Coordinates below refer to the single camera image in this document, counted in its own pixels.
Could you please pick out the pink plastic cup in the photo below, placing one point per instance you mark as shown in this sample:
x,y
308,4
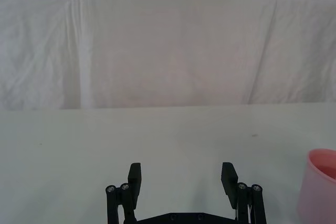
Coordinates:
x,y
319,184

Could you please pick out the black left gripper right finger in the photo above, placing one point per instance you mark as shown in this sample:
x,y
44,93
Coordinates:
x,y
242,197

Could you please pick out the white table cloth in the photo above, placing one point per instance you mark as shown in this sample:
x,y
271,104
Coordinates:
x,y
157,140

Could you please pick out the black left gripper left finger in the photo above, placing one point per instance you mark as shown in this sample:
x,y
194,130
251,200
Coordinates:
x,y
128,195

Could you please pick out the white curtain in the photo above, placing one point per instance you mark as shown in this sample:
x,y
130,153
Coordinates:
x,y
157,51

